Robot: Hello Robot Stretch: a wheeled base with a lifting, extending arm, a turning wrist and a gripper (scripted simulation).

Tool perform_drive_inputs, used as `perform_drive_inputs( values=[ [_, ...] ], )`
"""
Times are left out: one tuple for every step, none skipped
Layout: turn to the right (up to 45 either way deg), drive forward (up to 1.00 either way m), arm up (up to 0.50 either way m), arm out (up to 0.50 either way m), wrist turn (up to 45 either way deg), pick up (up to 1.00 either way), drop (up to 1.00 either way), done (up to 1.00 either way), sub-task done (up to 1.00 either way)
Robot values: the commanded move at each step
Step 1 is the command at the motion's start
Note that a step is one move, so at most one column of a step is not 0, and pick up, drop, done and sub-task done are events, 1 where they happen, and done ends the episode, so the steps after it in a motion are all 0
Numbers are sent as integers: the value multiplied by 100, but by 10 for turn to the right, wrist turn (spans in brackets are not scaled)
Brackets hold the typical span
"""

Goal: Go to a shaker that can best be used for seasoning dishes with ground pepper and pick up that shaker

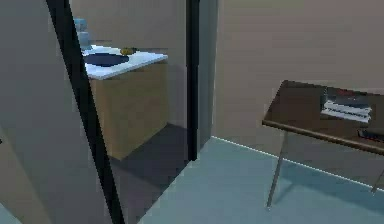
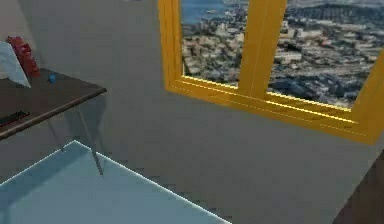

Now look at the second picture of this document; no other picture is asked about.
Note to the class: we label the yellow framed window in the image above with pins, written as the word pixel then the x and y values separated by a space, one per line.
pixel 260 50

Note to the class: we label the red box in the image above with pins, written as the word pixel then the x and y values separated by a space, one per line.
pixel 25 56

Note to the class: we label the dark brown table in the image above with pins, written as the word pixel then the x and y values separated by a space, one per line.
pixel 50 96

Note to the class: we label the small blue object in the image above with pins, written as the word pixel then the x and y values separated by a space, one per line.
pixel 52 78

